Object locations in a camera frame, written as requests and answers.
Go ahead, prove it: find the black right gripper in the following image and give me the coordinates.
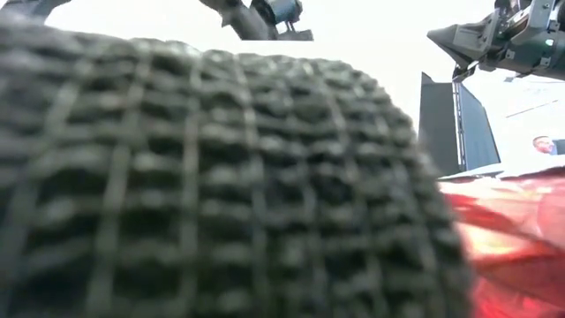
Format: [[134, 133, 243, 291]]
[[426, 13, 548, 83]]

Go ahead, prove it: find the folding black room divider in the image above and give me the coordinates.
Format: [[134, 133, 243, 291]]
[[418, 72, 501, 177]]

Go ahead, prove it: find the person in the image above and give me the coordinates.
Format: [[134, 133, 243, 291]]
[[531, 134, 565, 156]]

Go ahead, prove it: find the red shiny plastic package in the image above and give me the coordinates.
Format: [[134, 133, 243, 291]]
[[439, 167, 565, 318]]

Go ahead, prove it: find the dark grey knitted fabric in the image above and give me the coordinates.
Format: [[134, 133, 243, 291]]
[[0, 11, 477, 318]]

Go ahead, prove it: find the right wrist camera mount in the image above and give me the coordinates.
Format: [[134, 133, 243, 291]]
[[493, 0, 565, 44]]

